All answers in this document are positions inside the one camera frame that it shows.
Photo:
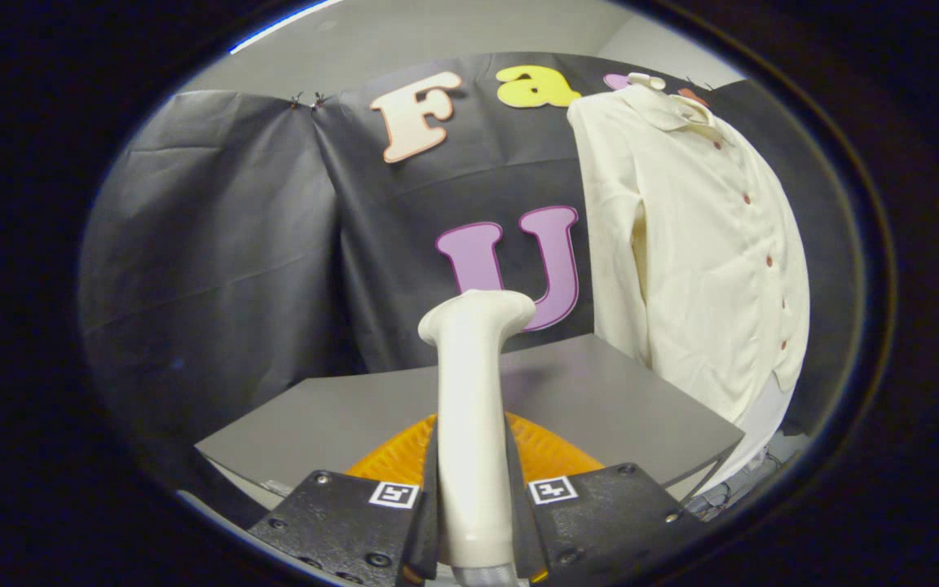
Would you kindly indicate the white garment steamer head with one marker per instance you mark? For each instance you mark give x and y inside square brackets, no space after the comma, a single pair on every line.
[473,408]

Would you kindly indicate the black backdrop cloth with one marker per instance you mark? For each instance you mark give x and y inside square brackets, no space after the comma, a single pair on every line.
[217,244]

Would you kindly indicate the cream button shirt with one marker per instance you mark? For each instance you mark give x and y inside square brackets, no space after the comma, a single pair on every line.
[698,244]

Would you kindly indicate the white clothes hanger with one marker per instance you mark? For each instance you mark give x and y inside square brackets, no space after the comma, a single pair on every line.
[645,80]

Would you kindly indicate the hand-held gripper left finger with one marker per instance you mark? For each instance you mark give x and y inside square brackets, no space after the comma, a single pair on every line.
[339,522]

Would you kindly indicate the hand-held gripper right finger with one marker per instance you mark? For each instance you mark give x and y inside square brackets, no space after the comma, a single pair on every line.
[600,522]

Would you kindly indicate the grey cabinet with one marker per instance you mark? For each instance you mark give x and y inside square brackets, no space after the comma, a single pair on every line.
[600,408]

